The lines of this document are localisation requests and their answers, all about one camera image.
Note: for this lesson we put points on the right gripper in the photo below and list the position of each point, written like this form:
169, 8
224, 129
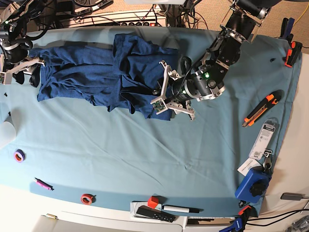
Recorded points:
17, 61

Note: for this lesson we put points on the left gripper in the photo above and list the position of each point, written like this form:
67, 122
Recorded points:
176, 91

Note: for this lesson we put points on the blue t-shirt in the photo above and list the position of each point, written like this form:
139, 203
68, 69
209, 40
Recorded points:
123, 76

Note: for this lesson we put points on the orange black utility knife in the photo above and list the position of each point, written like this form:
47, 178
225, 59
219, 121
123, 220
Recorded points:
263, 106

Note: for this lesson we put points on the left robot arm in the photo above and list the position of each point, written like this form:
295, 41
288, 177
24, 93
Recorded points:
203, 80

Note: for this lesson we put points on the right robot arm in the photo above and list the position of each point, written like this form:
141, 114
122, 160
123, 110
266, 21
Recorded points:
15, 45

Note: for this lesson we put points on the white translucent cup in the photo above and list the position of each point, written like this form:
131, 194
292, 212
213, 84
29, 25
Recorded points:
7, 133

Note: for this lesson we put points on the power strip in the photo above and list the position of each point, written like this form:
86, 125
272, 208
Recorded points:
123, 18

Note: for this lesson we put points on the purple tape roll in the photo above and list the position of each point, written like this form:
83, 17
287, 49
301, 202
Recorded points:
19, 155

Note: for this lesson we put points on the light blue table cloth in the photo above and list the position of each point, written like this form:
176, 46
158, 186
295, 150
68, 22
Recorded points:
120, 157

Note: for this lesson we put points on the packaged tool blister card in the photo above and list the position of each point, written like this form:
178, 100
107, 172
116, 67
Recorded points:
264, 137

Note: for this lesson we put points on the white paper tag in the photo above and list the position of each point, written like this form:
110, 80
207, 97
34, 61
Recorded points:
247, 165

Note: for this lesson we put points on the pink marker pen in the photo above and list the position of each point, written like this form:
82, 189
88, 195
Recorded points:
43, 184

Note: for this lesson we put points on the red cube block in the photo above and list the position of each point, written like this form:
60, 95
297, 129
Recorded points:
153, 202

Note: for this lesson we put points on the metal keys carabiner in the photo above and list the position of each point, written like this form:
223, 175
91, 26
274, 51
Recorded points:
267, 161

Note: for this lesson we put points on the white black marker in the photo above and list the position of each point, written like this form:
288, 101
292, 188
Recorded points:
180, 209

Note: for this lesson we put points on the orange black clamp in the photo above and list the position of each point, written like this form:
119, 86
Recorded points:
292, 54

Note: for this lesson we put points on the blue box with knob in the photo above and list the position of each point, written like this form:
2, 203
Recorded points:
254, 185

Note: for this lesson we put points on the black remote control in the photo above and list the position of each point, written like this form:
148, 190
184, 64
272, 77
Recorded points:
155, 214

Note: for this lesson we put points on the blue black clamp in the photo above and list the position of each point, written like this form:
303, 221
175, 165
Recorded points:
286, 27

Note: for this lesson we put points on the red tape roll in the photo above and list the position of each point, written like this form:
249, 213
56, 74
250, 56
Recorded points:
88, 199

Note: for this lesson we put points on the blue orange bottom clamp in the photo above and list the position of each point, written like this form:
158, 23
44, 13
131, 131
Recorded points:
238, 225

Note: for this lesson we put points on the grey adapter box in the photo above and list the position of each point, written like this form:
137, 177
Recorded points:
291, 196

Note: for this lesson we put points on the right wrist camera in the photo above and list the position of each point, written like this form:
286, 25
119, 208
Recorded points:
6, 78

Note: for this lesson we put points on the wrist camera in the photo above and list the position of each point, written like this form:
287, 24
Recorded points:
159, 105
6, 78

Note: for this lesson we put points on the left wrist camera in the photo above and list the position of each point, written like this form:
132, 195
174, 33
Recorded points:
159, 105

